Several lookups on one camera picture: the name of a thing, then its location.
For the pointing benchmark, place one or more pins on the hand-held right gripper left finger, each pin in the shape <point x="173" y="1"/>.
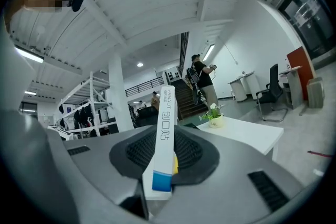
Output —
<point x="36" y="165"/>

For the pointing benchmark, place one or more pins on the white potted flower plant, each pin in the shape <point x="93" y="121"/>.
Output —
<point x="215" y="116"/>

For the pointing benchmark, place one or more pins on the white metal shelving rack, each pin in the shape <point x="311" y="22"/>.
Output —
<point x="92" y="91"/>

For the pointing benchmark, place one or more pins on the person's white shirt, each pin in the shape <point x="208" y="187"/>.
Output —
<point x="13" y="73"/>

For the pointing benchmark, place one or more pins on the black glass door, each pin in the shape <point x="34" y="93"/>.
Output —
<point x="307" y="15"/>

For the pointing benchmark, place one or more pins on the white and blue bandages box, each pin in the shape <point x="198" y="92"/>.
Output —
<point x="165" y="118"/>

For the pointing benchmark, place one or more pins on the grey desk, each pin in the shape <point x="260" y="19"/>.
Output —
<point x="294" y="86"/>

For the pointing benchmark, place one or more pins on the white curved table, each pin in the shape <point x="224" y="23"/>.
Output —
<point x="244" y="86"/>

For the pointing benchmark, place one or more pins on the round ceiling light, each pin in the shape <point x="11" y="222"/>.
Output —
<point x="140" y="64"/>

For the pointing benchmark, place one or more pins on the black counter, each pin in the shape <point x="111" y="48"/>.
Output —
<point x="147" y="116"/>

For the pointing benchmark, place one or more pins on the brown staircase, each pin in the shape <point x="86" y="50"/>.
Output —
<point x="187" y="102"/>

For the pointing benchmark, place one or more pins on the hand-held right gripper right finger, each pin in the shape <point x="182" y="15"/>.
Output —
<point x="210" y="191"/>

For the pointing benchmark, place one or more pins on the black balcony railing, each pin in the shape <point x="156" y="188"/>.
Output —
<point x="144" y="87"/>

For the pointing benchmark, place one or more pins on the black hanging clothes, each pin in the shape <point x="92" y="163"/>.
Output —
<point x="82" y="118"/>

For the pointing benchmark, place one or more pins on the red partition panel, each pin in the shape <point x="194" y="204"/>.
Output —
<point x="302" y="70"/>

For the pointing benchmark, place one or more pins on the black office chair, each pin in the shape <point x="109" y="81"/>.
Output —
<point x="273" y="91"/>

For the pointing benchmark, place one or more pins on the grey box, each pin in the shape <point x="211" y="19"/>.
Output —
<point x="315" y="93"/>

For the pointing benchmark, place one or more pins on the long tube ceiling light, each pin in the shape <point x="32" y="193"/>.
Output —
<point x="29" y="54"/>
<point x="208" y="52"/>

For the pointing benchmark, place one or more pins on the white pillar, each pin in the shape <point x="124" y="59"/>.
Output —
<point x="119" y="94"/>

